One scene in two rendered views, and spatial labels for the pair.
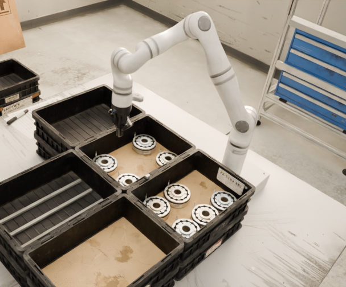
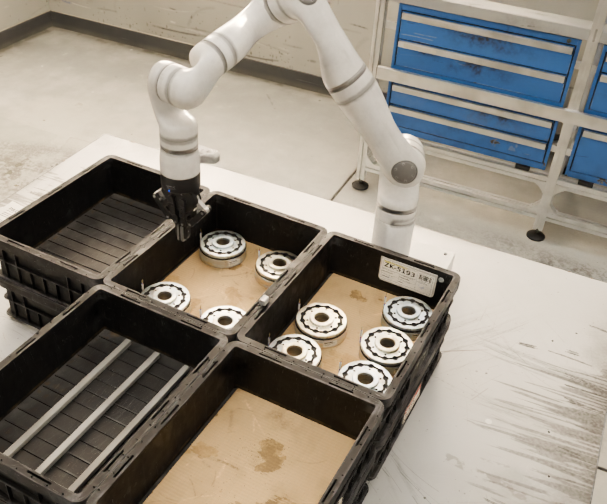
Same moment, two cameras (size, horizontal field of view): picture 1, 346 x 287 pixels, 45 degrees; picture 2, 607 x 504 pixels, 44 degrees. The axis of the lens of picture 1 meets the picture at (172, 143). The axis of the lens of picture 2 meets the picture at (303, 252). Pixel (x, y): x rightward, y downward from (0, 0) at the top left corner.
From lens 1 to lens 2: 29 cm
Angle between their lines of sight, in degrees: 10
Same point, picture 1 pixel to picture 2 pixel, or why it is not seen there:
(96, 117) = (111, 221)
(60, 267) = not seen: outside the picture
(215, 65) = (339, 67)
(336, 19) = not seen: outside the picture
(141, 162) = (230, 281)
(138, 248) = (291, 437)
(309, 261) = (573, 383)
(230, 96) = (375, 120)
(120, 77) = (174, 120)
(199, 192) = (356, 311)
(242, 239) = (450, 376)
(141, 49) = (205, 56)
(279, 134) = not seen: hidden behind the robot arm
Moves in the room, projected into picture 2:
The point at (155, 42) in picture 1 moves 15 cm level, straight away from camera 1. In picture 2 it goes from (227, 39) to (213, 10)
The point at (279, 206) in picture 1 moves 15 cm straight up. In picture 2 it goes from (486, 305) to (500, 255)
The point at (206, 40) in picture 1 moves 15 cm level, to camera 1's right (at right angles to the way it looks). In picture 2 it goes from (316, 22) to (392, 21)
